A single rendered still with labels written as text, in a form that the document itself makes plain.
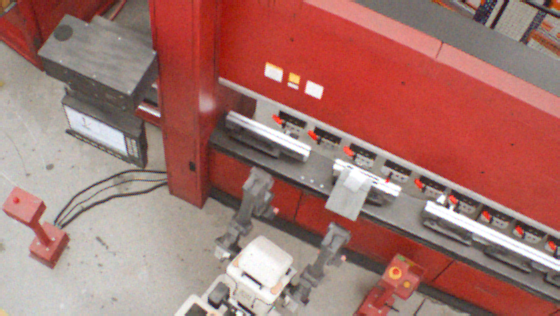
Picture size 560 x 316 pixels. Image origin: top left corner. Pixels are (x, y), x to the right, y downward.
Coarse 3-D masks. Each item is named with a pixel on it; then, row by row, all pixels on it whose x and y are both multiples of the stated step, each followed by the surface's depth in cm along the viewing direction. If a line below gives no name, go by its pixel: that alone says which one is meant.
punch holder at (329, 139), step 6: (318, 132) 380; (324, 132) 378; (312, 138) 388; (318, 138) 386; (324, 138) 383; (330, 138) 380; (336, 138) 378; (342, 138) 380; (324, 144) 388; (330, 144) 385; (336, 150) 387
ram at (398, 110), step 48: (240, 0) 312; (240, 48) 345; (288, 48) 328; (336, 48) 312; (288, 96) 364; (336, 96) 345; (384, 96) 327; (432, 96) 310; (384, 144) 362; (432, 144) 342; (480, 144) 324; (528, 144) 307; (480, 192) 359; (528, 192) 339
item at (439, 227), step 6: (426, 222) 406; (438, 222) 407; (432, 228) 406; (438, 228) 405; (444, 228) 406; (450, 228) 406; (444, 234) 405; (450, 234) 405; (456, 234) 405; (462, 234) 405; (456, 240) 405; (462, 240) 404; (468, 240) 404
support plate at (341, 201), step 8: (344, 168) 406; (344, 176) 404; (336, 184) 401; (368, 184) 403; (336, 192) 399; (344, 192) 400; (360, 192) 400; (328, 200) 397; (336, 200) 397; (344, 200) 398; (352, 200) 398; (360, 200) 398; (328, 208) 395; (336, 208) 395; (344, 208) 396; (352, 208) 396; (360, 208) 396; (344, 216) 394; (352, 216) 394
